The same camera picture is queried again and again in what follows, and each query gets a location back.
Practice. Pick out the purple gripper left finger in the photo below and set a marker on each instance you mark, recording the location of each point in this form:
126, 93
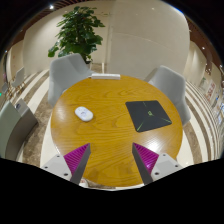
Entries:
70, 166

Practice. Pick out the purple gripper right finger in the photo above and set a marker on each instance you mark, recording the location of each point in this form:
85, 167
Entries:
153, 166

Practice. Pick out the black mouse pad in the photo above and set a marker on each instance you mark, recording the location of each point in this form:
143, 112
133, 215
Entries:
147, 115

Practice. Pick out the white computer mouse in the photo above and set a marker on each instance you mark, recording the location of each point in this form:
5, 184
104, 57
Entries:
84, 114

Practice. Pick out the round wooden table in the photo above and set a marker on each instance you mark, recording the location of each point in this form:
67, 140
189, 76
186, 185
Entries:
111, 132

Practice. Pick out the grey armchair at left edge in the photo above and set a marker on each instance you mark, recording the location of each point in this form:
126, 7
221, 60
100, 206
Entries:
16, 123

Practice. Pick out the grey chair right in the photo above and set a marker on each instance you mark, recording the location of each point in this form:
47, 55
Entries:
173, 85

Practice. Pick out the grey chair left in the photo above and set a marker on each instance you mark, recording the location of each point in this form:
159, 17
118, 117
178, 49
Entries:
65, 72

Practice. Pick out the green potted plant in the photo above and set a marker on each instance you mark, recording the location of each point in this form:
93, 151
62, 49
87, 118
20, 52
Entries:
77, 34

